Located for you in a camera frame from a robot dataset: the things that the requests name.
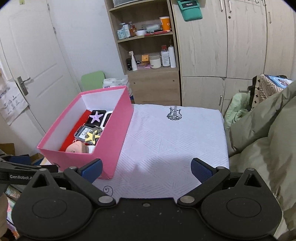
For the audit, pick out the white spray bottle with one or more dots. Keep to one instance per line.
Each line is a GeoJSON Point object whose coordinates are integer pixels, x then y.
{"type": "Point", "coordinates": [133, 61]}

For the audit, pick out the yellow starfish hair clip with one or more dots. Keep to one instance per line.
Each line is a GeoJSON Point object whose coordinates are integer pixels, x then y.
{"type": "Point", "coordinates": [92, 137]}

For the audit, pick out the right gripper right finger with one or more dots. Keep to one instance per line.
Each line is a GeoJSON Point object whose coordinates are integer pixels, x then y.
{"type": "Point", "coordinates": [210, 178]}

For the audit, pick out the wooden shelf unit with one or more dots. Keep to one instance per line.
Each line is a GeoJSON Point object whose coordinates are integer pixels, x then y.
{"type": "Point", "coordinates": [149, 86]}

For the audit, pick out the white bottle red cap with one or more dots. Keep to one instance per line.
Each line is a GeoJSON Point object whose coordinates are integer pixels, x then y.
{"type": "Point", "coordinates": [165, 56]}

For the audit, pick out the pink cardboard box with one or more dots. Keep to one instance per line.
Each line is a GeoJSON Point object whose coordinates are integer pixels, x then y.
{"type": "Point", "coordinates": [109, 145]}

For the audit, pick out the white paper bag on door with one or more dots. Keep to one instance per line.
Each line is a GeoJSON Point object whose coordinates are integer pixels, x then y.
{"type": "Point", "coordinates": [12, 101]}

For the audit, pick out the white door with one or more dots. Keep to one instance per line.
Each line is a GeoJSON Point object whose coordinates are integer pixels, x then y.
{"type": "Point", "coordinates": [32, 53]}

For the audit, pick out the red booklet in box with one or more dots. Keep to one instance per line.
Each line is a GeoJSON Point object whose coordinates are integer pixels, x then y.
{"type": "Point", "coordinates": [70, 137]}

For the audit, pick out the olive green puffer jacket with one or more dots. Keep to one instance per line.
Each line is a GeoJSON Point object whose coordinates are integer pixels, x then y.
{"type": "Point", "coordinates": [264, 139]}

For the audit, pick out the grey router body with label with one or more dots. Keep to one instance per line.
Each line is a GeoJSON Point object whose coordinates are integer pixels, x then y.
{"type": "Point", "coordinates": [80, 134]}

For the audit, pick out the light green garment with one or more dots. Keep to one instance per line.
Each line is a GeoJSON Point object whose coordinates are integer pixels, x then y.
{"type": "Point", "coordinates": [237, 109]}

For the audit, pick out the orange small box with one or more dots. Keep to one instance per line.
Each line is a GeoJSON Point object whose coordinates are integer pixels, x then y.
{"type": "Point", "coordinates": [145, 58]}

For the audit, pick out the bunch of keys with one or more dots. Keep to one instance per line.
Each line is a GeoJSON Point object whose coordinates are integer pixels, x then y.
{"type": "Point", "coordinates": [97, 129]}

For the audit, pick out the purple starfish hair clip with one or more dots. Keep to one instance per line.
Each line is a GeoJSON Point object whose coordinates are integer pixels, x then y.
{"type": "Point", "coordinates": [96, 117]}

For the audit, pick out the patterned tote bag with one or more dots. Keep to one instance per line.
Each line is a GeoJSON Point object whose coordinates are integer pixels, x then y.
{"type": "Point", "coordinates": [263, 86]}

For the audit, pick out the tall white bottle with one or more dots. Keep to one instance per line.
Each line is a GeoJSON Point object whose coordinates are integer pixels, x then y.
{"type": "Point", "coordinates": [172, 57]}

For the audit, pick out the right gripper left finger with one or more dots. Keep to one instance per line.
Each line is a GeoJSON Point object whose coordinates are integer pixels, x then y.
{"type": "Point", "coordinates": [81, 180]}

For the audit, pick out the white wifi router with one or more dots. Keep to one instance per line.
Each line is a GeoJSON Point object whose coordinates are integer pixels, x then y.
{"type": "Point", "coordinates": [105, 119]}

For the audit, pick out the light wood wardrobe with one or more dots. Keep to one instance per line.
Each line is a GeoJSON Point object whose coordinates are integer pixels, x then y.
{"type": "Point", "coordinates": [234, 42]}

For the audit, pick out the tissue pack in plastic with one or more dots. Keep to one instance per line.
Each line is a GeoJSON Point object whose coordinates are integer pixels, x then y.
{"type": "Point", "coordinates": [115, 82]}

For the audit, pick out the teal pouch hanging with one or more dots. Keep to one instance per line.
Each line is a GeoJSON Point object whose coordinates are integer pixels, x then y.
{"type": "Point", "coordinates": [190, 10]}

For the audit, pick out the clear storage bin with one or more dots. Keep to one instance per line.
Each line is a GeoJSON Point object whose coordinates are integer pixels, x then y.
{"type": "Point", "coordinates": [117, 3]}

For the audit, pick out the pink round tape measure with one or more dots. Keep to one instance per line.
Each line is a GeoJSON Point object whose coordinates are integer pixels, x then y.
{"type": "Point", "coordinates": [77, 147]}

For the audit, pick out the white cream jar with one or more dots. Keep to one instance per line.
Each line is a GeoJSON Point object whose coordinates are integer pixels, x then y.
{"type": "Point", "coordinates": [155, 61]}

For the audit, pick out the orange paper cup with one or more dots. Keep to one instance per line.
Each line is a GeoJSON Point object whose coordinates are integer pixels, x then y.
{"type": "Point", "coordinates": [165, 23]}

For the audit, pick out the person's left hand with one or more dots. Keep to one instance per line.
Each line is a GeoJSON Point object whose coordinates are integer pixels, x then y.
{"type": "Point", "coordinates": [3, 214]}

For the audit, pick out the white usb charger cube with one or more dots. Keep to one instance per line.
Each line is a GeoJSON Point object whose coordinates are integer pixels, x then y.
{"type": "Point", "coordinates": [91, 148]}

